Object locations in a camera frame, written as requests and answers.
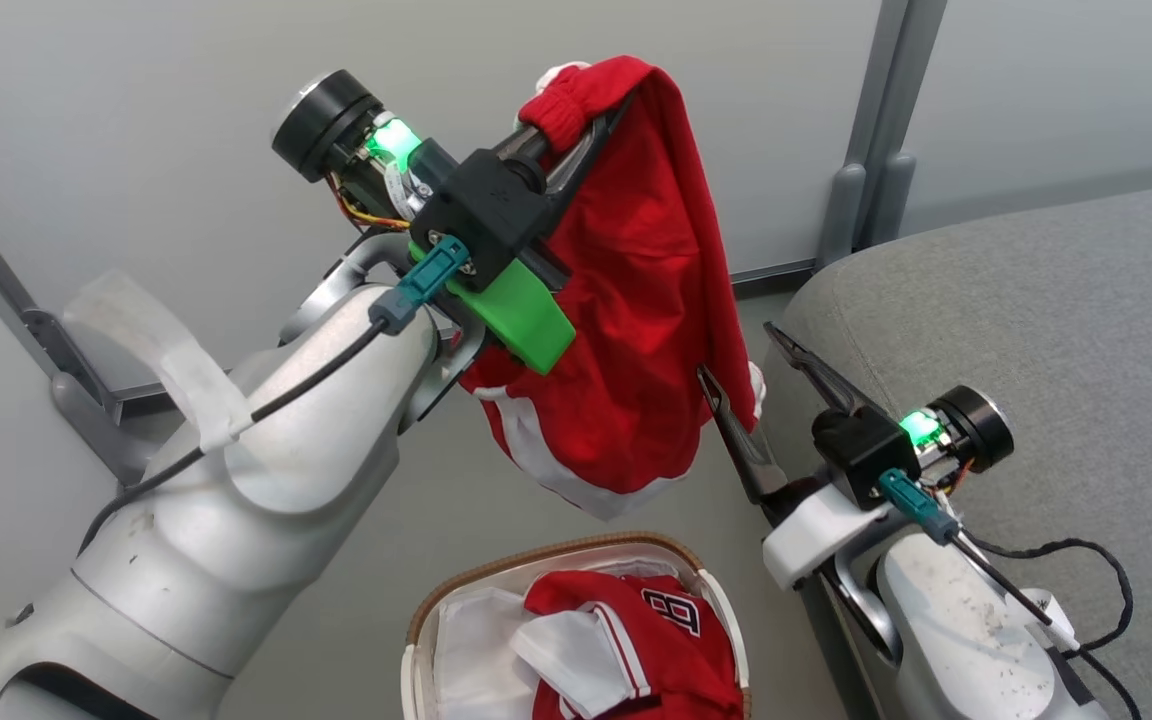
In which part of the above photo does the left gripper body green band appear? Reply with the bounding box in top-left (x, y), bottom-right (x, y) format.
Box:
top-left (271, 68), bottom-right (577, 376)

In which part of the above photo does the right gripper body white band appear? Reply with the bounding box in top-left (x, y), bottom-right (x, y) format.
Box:
top-left (762, 385), bottom-right (1015, 591)

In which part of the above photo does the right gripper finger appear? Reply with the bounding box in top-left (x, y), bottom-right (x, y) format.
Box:
top-left (696, 365), bottom-right (817, 506)
top-left (764, 322), bottom-right (872, 416)

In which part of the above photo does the grey metal partition post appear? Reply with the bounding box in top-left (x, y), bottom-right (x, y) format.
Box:
top-left (816, 0), bottom-right (949, 271)
top-left (0, 165), bottom-right (155, 488)

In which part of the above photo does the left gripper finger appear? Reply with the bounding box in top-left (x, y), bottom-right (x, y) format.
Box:
top-left (539, 95), bottom-right (634, 201)
top-left (496, 130), bottom-right (549, 171)

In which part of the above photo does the translucent tape strip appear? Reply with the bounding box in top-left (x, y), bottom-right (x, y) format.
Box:
top-left (64, 270), bottom-right (255, 453)

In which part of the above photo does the white cloth garment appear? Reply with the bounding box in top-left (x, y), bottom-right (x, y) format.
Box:
top-left (431, 585), bottom-right (639, 720)

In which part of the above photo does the red garment with white trim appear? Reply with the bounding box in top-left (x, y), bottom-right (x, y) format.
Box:
top-left (458, 55), bottom-right (767, 521)

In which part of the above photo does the red jersey with number print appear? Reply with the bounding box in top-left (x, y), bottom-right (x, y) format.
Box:
top-left (524, 570), bottom-right (745, 720)

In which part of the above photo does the white laundry basket brown rim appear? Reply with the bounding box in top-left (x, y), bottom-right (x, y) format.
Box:
top-left (401, 532), bottom-right (752, 720)

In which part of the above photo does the grey upholstered sofa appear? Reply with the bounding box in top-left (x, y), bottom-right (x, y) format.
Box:
top-left (761, 178), bottom-right (1152, 720)

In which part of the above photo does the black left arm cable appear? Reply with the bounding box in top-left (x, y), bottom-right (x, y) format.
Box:
top-left (79, 235), bottom-right (472, 556)

